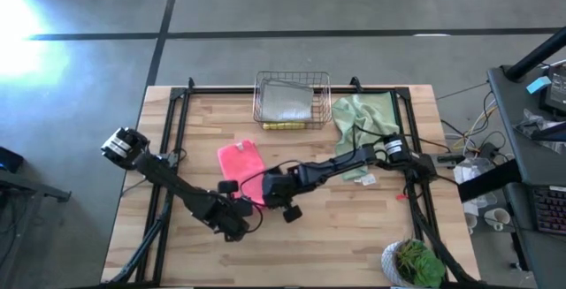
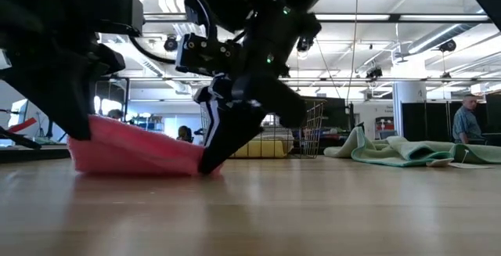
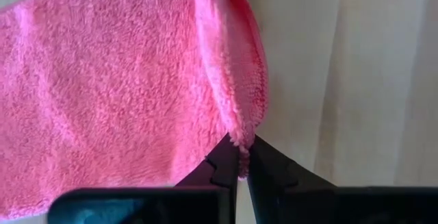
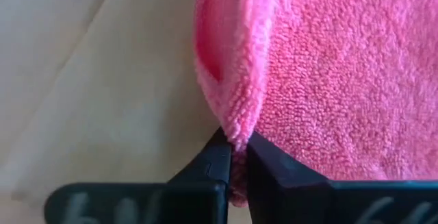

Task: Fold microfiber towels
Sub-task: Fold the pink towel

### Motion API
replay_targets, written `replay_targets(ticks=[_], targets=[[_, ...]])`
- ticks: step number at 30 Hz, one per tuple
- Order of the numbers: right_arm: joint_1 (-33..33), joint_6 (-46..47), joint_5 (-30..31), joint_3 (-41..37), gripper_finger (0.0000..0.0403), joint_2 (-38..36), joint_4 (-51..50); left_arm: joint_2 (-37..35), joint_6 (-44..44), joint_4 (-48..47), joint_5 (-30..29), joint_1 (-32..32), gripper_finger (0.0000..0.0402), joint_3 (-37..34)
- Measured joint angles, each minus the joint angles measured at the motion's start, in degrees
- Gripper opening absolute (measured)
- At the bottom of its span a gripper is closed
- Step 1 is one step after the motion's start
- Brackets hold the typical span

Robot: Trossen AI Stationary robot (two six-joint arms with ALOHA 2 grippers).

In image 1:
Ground black desk leg frame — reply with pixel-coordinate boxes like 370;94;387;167
0;169;73;289

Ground black padded strap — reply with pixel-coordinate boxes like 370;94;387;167
456;159;524;203

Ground light blue sticky note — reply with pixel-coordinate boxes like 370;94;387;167
525;75;553;95

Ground black electronic device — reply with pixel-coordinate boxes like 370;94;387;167
538;64;566;117

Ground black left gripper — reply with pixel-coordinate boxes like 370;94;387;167
194;191;254;242

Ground dark grey desk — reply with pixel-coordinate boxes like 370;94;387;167
486;63;566;289

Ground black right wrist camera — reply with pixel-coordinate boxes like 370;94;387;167
282;204;304;224

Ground black backlit keyboard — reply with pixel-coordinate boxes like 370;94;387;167
532;185;566;236

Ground metal wire basket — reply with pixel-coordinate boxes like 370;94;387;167
252;71;333;131

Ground black box blue light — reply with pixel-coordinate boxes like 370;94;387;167
0;146;26;174

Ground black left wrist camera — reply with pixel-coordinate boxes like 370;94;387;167
218;179;241;194

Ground white paper tag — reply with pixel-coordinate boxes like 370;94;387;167
353;172;378;187

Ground yellow microfiber towel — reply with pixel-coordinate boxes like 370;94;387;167
261;121;308;131

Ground white crumpled plastic sheet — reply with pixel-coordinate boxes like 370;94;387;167
453;158;499;210

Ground potted succulent white pot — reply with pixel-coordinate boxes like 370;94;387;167
380;238;447;289

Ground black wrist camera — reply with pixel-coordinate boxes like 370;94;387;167
218;179;241;194
282;204;304;224

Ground clear plastic bag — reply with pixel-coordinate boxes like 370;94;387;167
512;108;566;154

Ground grey waffle-weave towel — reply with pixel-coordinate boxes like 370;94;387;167
259;80;316;124

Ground pink microfiber towel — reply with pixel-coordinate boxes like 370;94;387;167
216;138;268;207

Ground pale green teal-edged towel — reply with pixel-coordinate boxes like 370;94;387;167
331;92;402;182

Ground black metal table frame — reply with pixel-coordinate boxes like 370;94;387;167
99;76;483;289

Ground black round pole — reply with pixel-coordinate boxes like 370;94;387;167
504;27;566;83

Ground white mug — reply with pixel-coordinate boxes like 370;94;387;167
483;207;512;232
463;212;479;233

